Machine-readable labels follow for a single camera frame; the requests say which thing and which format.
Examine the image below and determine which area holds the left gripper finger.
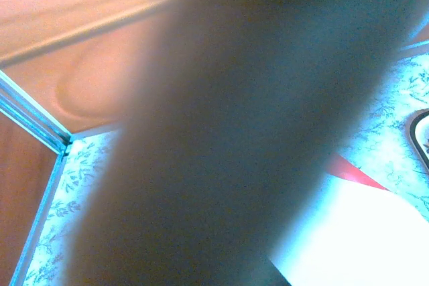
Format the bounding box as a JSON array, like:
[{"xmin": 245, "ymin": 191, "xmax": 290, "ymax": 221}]
[{"xmin": 66, "ymin": 0, "xmax": 429, "ymax": 286}]

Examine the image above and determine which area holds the red and white paper bag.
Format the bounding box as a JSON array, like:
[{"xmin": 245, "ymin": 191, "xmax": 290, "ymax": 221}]
[{"xmin": 267, "ymin": 153, "xmax": 429, "ymax": 286}]

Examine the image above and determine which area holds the strawberry print tray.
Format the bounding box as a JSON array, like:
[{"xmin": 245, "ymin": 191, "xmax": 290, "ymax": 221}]
[{"xmin": 408, "ymin": 107, "xmax": 429, "ymax": 163}]

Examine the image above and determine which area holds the floral tablecloth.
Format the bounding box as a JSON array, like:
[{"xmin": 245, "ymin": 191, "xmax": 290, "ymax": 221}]
[{"xmin": 23, "ymin": 53, "xmax": 429, "ymax": 286}]

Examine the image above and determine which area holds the aluminium left frame post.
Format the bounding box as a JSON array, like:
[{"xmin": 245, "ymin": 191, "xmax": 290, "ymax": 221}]
[{"xmin": 0, "ymin": 70, "xmax": 73, "ymax": 153}]

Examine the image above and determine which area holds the aluminium left side rail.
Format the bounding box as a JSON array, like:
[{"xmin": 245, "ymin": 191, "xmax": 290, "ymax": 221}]
[{"xmin": 9, "ymin": 147, "xmax": 70, "ymax": 286}]

